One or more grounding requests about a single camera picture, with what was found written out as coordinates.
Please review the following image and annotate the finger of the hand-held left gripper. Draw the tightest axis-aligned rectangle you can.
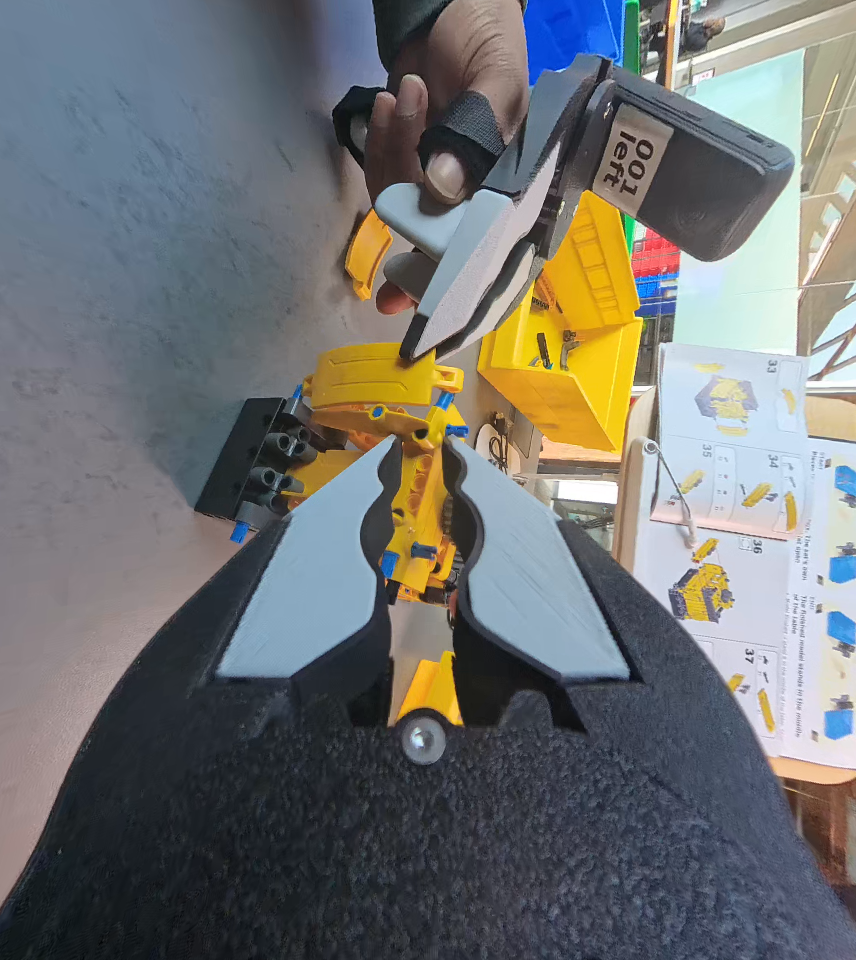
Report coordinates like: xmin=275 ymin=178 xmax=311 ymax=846
xmin=400 ymin=141 xmax=562 ymax=366
xmin=439 ymin=243 xmax=539 ymax=363

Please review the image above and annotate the yellow bin with large parts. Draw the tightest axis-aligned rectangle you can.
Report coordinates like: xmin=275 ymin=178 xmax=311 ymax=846
xmin=475 ymin=191 xmax=645 ymax=453

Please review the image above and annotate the instruction booklet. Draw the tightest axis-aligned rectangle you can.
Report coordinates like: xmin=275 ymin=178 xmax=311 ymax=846
xmin=634 ymin=342 xmax=811 ymax=740

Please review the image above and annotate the person's left hand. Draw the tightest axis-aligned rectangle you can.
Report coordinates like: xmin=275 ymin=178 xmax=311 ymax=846
xmin=362 ymin=0 xmax=532 ymax=316

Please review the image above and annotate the black cable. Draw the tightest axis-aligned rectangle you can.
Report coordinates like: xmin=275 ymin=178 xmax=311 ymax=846
xmin=486 ymin=411 xmax=520 ymax=468

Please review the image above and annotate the yellow curved lego panel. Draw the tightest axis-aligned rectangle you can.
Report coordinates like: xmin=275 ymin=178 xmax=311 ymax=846
xmin=396 ymin=650 xmax=465 ymax=729

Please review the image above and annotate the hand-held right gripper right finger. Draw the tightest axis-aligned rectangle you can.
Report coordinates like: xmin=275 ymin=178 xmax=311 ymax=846
xmin=441 ymin=436 xmax=633 ymax=727

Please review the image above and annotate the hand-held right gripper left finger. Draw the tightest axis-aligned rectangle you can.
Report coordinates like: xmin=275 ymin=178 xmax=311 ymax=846
xmin=215 ymin=435 xmax=405 ymax=727

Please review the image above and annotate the blue plastic bin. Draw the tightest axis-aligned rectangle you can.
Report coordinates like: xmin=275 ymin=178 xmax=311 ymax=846
xmin=525 ymin=0 xmax=625 ymax=85

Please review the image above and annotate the shelf of small bins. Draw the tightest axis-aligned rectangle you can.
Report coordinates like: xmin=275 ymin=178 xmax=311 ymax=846
xmin=632 ymin=227 xmax=681 ymax=318

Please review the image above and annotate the yellow lego robot model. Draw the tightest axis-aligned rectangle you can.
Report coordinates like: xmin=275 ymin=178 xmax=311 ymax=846
xmin=194 ymin=341 xmax=513 ymax=610

